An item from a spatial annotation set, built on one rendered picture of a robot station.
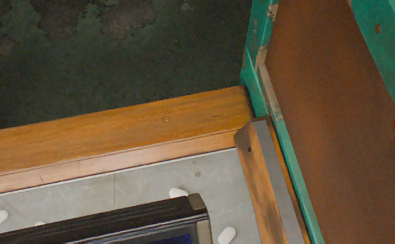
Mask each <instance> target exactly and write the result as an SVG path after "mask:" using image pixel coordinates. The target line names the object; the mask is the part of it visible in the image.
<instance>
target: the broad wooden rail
mask: <svg viewBox="0 0 395 244"><path fill-rule="evenodd" d="M253 117H255V114H254V111H253V108H252V104H251V102H250V98H249V95H248V90H247V87H246V86H245V85H239V86H233V87H228V88H222V89H218V90H211V91H207V92H200V93H196V94H193V95H189V96H182V97H175V98H172V99H164V100H160V101H154V102H149V103H142V104H138V105H132V106H128V107H121V108H114V109H110V110H104V111H99V112H93V113H88V114H81V115H78V116H70V117H64V118H60V119H53V120H49V121H46V122H42V123H34V124H31V125H24V126H20V127H13V128H6V129H2V130H0V194H6V193H9V192H15V191H19V190H26V189H29V188H32V187H39V186H43V185H49V184H53V183H60V182H64V181H70V180H73V179H80V178H86V177H90V176H96V175H101V174H107V173H111V172H117V171H121V170H127V169H131V168H134V167H140V166H145V165H151V164H154V163H160V162H164V161H171V160H175V159H181V158H187V157H191V156H198V155H202V154H208V153H211V152H218V151H222V150H228V149H232V148H235V147H236V146H235V144H234V139H233V137H234V134H235V133H236V132H237V131H238V130H240V129H241V128H242V127H243V126H244V125H245V124H246V123H247V122H248V121H250V120H251V118H253Z"/></svg>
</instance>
